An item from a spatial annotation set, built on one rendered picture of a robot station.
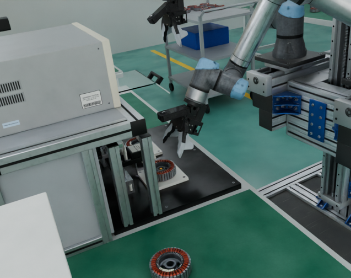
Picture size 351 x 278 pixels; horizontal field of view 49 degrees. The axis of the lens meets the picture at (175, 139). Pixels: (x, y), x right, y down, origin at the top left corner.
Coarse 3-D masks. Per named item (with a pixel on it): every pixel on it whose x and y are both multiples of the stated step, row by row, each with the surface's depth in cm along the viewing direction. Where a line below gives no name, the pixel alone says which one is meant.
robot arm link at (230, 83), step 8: (224, 72) 135; (232, 72) 138; (224, 80) 134; (232, 80) 134; (240, 80) 134; (216, 88) 135; (224, 88) 134; (232, 88) 134; (240, 88) 134; (232, 96) 136; (240, 96) 135
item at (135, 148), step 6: (138, 144) 138; (126, 150) 138; (132, 150) 135; (138, 150) 134; (132, 156) 133; (138, 156) 134; (108, 162) 134; (126, 162) 133; (132, 162) 134; (138, 162) 135
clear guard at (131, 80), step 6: (126, 72) 170; (132, 72) 169; (138, 72) 168; (120, 78) 163; (126, 78) 162; (132, 78) 161; (138, 78) 160; (144, 78) 159; (120, 84) 156; (126, 84) 155; (132, 84) 154; (138, 84) 153; (144, 84) 152; (150, 84) 152; (156, 84) 153; (120, 90) 149; (126, 90) 149
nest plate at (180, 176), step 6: (138, 174) 147; (144, 174) 146; (180, 174) 144; (144, 180) 142; (162, 180) 141; (168, 180) 141; (174, 180) 140; (180, 180) 140; (186, 180) 141; (162, 186) 138; (168, 186) 139
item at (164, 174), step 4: (156, 160) 148; (160, 160) 147; (164, 160) 147; (168, 160) 147; (156, 164) 146; (160, 164) 147; (164, 164) 146; (168, 164) 145; (172, 164) 143; (156, 168) 144; (164, 168) 143; (168, 168) 142; (172, 168) 142; (156, 172) 140; (160, 172) 139; (164, 172) 139; (168, 172) 140; (172, 172) 141; (160, 176) 139; (164, 176) 140; (168, 176) 140; (172, 176) 141; (160, 180) 140; (164, 180) 140
